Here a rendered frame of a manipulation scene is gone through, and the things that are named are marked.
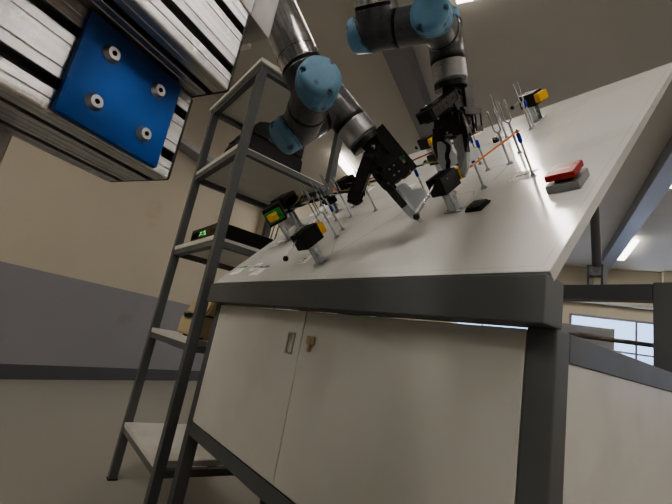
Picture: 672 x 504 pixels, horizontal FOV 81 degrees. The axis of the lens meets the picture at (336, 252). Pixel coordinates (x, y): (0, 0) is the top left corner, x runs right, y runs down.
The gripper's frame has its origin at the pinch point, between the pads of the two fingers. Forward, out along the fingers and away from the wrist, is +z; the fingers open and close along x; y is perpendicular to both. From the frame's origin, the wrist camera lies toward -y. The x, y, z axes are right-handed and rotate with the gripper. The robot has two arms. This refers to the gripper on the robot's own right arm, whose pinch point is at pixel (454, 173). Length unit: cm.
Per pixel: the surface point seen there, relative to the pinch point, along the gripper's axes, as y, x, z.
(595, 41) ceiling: 306, 94, -113
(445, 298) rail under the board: -26.1, -16.9, 21.6
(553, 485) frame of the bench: -29, -33, 43
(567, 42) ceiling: 293, 109, -117
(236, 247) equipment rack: -20, 93, 11
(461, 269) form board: -22.2, -17.4, 17.7
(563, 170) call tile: 0.3, -23.3, 3.8
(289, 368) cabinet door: -34, 28, 41
